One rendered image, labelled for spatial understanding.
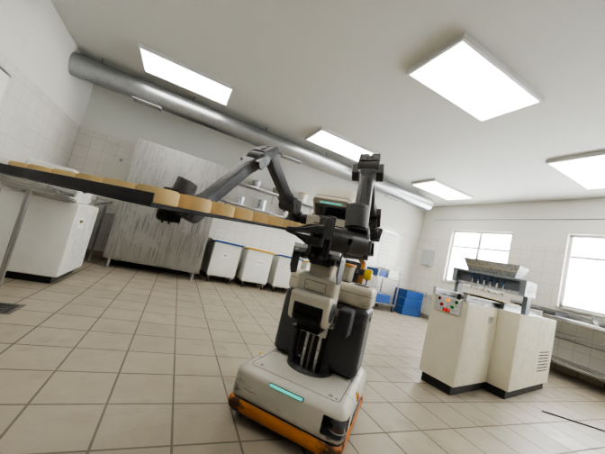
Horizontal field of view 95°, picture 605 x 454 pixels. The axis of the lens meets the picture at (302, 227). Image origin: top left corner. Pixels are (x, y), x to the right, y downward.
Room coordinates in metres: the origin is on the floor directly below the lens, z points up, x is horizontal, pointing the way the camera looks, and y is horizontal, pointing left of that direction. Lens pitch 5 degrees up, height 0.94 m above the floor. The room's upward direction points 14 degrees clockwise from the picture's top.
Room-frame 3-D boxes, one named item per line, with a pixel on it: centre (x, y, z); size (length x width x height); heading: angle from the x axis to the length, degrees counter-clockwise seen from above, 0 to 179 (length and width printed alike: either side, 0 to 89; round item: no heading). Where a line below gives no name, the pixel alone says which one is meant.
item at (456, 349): (2.85, -1.81, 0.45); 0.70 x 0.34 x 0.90; 124
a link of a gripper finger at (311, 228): (0.64, -0.01, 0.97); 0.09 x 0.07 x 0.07; 112
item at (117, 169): (4.90, 3.43, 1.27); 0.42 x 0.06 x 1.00; 114
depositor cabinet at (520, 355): (3.40, -2.62, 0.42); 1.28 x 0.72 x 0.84; 124
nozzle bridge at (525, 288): (3.14, -2.23, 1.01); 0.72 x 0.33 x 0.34; 34
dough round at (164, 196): (0.34, 0.18, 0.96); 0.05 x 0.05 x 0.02
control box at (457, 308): (2.64, -1.51, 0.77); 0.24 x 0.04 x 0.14; 34
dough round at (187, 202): (0.39, 0.16, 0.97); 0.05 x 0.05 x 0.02
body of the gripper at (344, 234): (0.66, -0.08, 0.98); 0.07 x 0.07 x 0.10; 22
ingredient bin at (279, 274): (5.95, 0.18, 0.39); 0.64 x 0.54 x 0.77; 23
